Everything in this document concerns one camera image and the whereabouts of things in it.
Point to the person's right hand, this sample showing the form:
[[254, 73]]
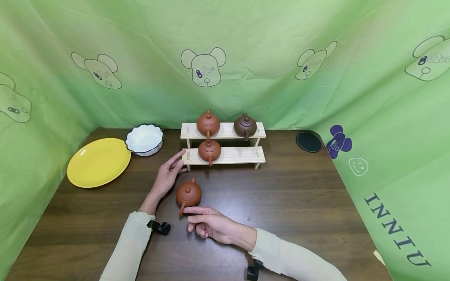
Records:
[[221, 228]]

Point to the person's left hand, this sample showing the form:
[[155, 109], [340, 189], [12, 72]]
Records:
[[164, 177]]

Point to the person's left index finger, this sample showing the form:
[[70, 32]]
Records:
[[177, 158]]

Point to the person's right index finger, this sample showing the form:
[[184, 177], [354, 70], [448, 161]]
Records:
[[197, 210]]

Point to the person's right fingers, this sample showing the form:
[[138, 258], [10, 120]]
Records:
[[198, 228]]

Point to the person's left thumb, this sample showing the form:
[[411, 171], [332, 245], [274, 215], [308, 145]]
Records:
[[181, 171]]

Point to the person's right forearm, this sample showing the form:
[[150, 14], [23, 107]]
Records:
[[291, 257]]

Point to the person's left forearm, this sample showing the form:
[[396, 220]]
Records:
[[127, 248]]

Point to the red-brown clay teapot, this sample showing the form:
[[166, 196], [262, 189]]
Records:
[[209, 151], [188, 195], [208, 124]]

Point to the white scalloped bowl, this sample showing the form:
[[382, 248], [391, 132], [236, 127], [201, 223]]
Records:
[[143, 139]]

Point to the black wrist band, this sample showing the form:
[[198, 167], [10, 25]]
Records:
[[254, 270], [160, 227]]

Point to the two-tier wooden shelf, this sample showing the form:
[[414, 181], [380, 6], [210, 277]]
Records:
[[239, 155]]

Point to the dark brown clay teapot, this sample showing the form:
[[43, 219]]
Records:
[[245, 126]]

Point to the yellow oval plate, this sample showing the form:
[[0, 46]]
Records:
[[98, 162]]

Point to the black round coaster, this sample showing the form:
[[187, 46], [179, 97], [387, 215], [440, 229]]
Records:
[[308, 142]]

